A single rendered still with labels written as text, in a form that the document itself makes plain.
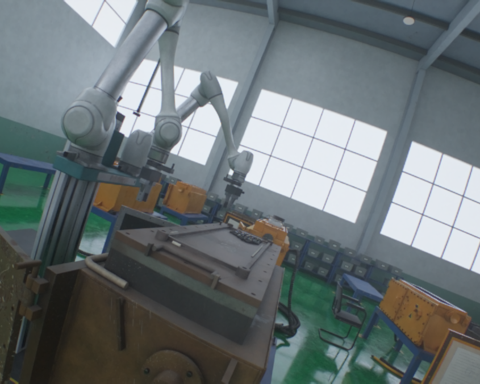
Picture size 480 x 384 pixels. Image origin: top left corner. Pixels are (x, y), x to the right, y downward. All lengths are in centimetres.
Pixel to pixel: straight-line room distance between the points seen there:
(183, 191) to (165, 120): 613
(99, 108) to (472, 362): 299
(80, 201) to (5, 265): 89
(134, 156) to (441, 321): 406
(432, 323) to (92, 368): 402
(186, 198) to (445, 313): 580
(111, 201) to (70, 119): 352
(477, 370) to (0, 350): 299
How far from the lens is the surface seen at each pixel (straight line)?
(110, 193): 452
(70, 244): 180
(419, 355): 423
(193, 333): 73
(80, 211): 175
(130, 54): 115
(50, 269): 82
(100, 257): 94
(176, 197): 728
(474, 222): 1260
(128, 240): 83
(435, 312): 435
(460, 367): 287
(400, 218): 1122
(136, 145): 168
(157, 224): 205
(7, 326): 97
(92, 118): 103
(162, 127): 106
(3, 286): 97
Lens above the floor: 159
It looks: 2 degrees down
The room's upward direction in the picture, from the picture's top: 21 degrees clockwise
